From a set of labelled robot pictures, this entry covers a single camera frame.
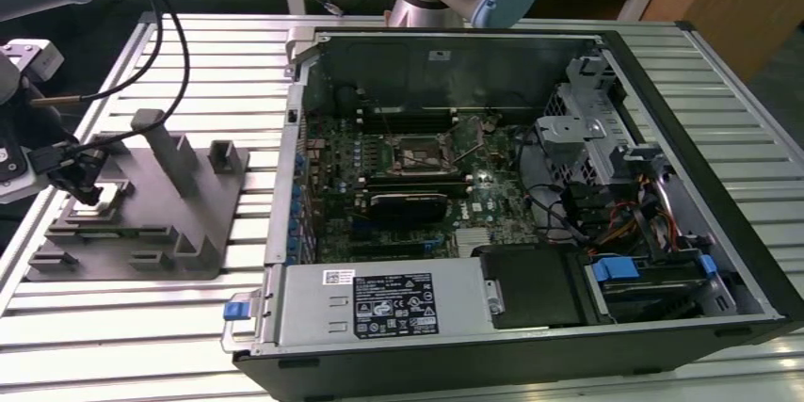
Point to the silver CPU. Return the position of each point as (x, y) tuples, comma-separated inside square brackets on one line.
[(108, 199)]

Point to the grey parts rack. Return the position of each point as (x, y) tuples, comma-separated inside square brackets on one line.
[(158, 223)]

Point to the blue case latch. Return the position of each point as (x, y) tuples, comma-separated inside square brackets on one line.
[(235, 311)]

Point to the silver power supply unit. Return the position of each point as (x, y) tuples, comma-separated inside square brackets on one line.
[(308, 308)]

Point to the black expansion slot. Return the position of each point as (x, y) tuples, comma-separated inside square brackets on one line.
[(390, 248)]

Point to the black RAM slot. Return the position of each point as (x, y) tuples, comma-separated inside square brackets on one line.
[(408, 129), (415, 182), (408, 117), (459, 192), (408, 123), (415, 187), (408, 111), (415, 178)]

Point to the black graphics card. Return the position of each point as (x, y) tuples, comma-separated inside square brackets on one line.
[(408, 209)]

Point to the small silver heatsink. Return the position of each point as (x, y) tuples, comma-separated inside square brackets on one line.
[(472, 237)]

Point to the green motherboard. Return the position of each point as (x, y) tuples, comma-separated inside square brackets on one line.
[(496, 190)]

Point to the black plastic shroud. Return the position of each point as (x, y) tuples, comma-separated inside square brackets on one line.
[(534, 284)]

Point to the silver metal drive cage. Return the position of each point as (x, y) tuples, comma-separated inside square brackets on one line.
[(568, 131)]

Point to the blue disk carrier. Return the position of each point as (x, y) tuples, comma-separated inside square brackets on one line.
[(615, 271)]

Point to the black open PC case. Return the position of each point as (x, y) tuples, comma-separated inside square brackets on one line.
[(566, 364)]

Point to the wooden cabinet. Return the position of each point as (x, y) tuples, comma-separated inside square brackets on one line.
[(742, 6)]

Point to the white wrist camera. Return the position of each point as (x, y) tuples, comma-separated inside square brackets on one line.
[(15, 185)]

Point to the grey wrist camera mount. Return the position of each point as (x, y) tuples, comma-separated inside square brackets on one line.
[(38, 56)]

